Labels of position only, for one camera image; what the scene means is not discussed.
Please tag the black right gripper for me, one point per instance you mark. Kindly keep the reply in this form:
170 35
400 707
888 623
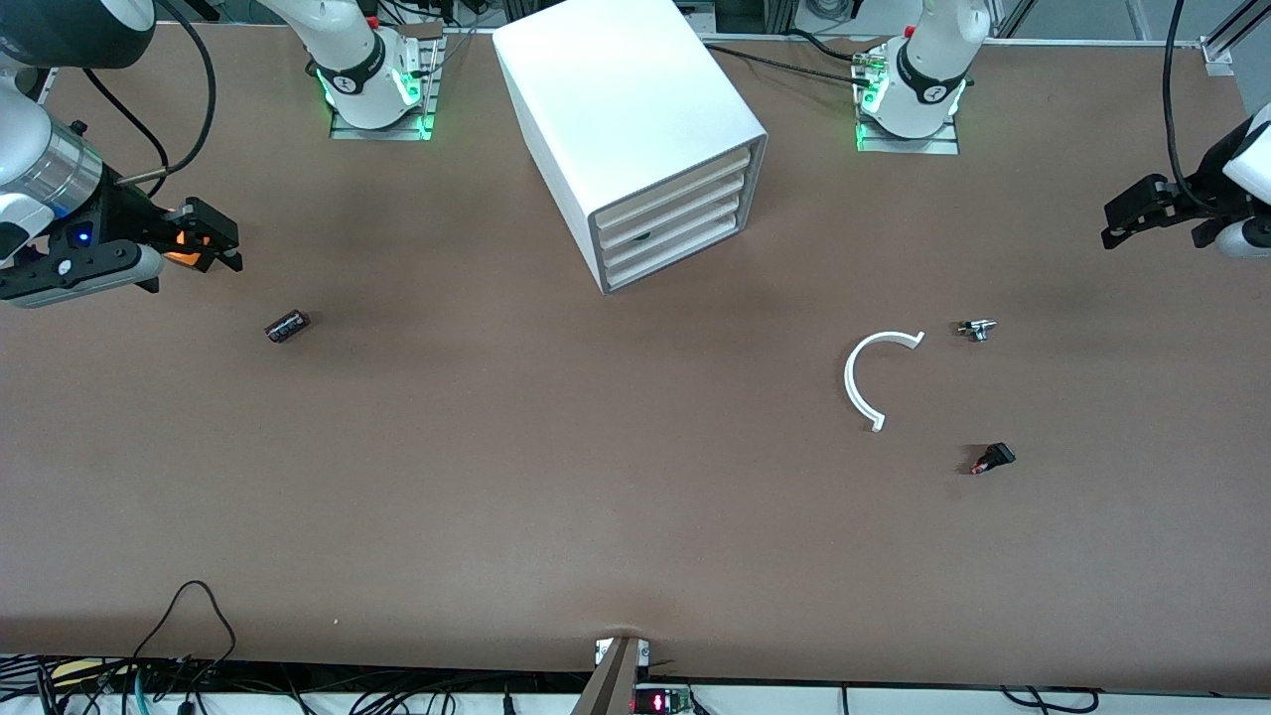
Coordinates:
116 215

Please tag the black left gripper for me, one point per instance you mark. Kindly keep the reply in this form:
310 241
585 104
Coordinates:
1195 195

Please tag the deep white cabinet drawer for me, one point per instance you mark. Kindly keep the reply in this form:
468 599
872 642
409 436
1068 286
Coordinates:
685 243

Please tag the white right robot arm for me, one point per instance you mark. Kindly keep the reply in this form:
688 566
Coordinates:
348 60

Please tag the shallow white cabinet drawer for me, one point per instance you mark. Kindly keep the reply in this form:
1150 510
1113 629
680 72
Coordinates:
675 191
675 210

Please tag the white drawer cabinet shell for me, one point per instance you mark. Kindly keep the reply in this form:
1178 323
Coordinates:
616 89

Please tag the orange box with hole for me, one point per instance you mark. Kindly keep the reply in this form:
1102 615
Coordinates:
184 248

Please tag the dark cylindrical capacitor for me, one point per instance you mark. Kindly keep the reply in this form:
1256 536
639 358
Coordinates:
287 326

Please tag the small silver metal connector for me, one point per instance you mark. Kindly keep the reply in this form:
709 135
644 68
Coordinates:
978 328

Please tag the white curved plastic arc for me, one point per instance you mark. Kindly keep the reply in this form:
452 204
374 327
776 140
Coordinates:
849 382

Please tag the device with red display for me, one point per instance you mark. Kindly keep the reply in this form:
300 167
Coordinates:
660 703

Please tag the aluminium frame profile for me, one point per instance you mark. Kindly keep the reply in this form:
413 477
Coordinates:
1216 55

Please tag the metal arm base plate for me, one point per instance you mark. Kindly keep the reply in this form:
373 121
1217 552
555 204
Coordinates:
938 147
377 133

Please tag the brown camera mount post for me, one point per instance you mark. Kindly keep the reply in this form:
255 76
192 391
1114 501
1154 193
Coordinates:
611 685

